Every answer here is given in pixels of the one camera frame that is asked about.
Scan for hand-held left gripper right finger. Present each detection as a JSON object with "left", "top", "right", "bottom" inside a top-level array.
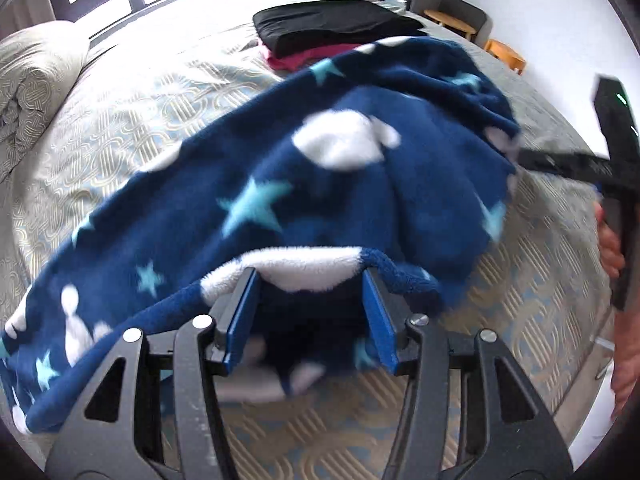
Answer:
[{"left": 361, "top": 269, "right": 573, "bottom": 480}]

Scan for patterned pillow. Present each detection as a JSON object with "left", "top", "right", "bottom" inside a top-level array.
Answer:
[{"left": 0, "top": 20, "right": 91, "bottom": 181}]

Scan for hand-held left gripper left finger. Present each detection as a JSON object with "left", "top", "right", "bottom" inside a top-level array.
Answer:
[{"left": 45, "top": 266, "right": 261, "bottom": 480}]

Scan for pink folded garment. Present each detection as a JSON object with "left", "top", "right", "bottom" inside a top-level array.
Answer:
[{"left": 257, "top": 40, "right": 376, "bottom": 75}]

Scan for person's right hand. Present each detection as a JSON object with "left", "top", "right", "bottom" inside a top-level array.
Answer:
[{"left": 596, "top": 201, "right": 627, "bottom": 282}]

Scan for person's right forearm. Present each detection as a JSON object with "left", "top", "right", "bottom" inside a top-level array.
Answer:
[{"left": 610, "top": 310, "right": 640, "bottom": 413}]

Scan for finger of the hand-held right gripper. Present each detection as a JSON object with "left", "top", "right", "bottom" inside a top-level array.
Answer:
[{"left": 516, "top": 146, "right": 609, "bottom": 184}]

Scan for blue star fleece blanket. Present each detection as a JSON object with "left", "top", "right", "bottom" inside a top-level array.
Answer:
[{"left": 0, "top": 35, "right": 523, "bottom": 436}]

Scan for bed with patterned bedspread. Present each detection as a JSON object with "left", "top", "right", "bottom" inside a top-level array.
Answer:
[{"left": 0, "top": 0, "right": 616, "bottom": 480}]

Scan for orange wooden chair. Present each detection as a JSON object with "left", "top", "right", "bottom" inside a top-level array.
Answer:
[{"left": 484, "top": 39, "right": 527, "bottom": 76}]

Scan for black folded garment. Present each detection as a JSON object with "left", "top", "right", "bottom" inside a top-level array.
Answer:
[{"left": 252, "top": 1, "right": 426, "bottom": 58}]

